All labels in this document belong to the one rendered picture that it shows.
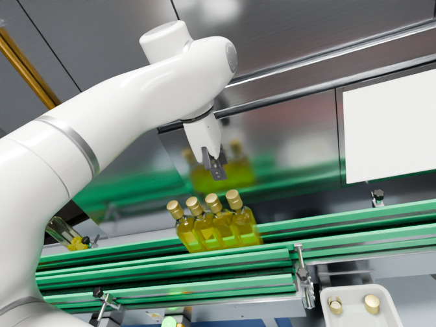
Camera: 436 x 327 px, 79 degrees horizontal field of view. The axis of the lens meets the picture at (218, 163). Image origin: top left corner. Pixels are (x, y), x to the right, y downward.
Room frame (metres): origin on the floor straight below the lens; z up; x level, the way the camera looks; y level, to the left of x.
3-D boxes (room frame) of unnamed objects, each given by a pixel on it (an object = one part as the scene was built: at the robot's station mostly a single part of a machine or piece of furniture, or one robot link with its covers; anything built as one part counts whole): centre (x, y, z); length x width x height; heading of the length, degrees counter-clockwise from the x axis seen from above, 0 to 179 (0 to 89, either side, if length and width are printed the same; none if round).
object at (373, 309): (0.27, -0.23, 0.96); 0.04 x 0.04 x 0.04
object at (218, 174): (0.46, 0.01, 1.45); 0.03 x 0.03 x 0.07; 71
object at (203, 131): (0.50, 0.00, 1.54); 0.10 x 0.07 x 0.11; 161
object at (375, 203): (0.45, -0.38, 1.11); 0.07 x 0.04 x 0.13; 161
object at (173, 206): (0.56, 0.16, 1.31); 0.04 x 0.04 x 0.04
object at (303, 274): (0.34, -0.09, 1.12); 0.17 x 0.03 x 0.12; 161
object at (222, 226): (0.52, 0.05, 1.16); 0.06 x 0.06 x 0.21; 70
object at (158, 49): (0.50, 0.00, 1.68); 0.09 x 0.08 x 0.13; 52
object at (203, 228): (0.54, 0.11, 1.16); 0.06 x 0.06 x 0.21; 72
